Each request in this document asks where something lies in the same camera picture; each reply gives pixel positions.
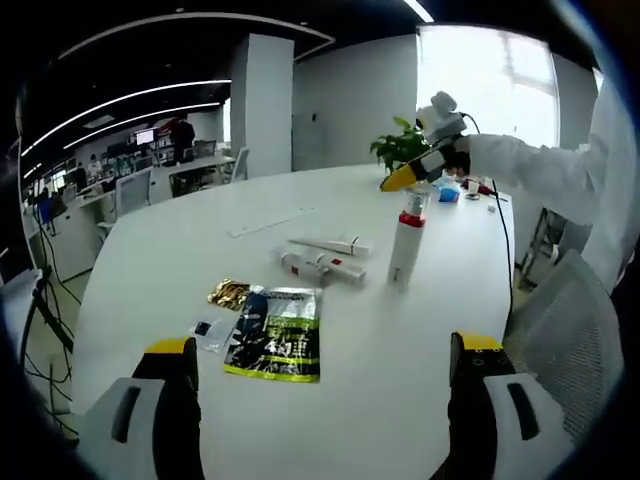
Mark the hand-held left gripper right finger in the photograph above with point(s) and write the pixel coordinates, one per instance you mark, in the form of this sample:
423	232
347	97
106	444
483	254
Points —
470	400

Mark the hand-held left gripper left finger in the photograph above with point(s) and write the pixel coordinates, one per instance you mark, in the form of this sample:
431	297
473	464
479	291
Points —
170	400

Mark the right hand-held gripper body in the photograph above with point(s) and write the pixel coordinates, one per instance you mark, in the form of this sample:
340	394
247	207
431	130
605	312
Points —
440	117

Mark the tall white skincare bottle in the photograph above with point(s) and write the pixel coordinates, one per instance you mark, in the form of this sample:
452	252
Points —
407	250

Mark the white skincare tube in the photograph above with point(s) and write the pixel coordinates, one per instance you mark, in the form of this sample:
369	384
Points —
335	246

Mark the gold foil skincare sachet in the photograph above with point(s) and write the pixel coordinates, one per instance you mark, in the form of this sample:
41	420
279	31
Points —
229	295

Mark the green black skincare sachet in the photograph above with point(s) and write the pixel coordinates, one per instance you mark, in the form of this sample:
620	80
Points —
277	340

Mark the potted green plant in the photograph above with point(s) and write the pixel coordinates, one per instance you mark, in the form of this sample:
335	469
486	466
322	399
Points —
400	145

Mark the blue packet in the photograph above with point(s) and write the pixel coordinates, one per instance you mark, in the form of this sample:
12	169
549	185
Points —
446	192

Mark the small red item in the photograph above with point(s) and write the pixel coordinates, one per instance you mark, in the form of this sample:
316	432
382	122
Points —
480	188

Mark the ceiling light strip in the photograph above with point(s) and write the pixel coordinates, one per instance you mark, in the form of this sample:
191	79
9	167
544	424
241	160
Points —
417	7

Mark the white mesh office chair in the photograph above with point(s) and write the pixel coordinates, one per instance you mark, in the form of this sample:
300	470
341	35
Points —
565	340

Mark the black laptop stand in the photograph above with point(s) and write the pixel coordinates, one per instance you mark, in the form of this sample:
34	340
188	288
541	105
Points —
55	310

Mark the grey office chair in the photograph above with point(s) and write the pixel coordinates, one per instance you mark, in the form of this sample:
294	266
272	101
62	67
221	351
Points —
550	245

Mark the white office desk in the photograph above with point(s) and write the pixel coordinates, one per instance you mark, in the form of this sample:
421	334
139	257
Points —
200	167

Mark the computer monitor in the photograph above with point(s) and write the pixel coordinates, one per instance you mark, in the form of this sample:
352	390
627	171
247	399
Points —
145	137

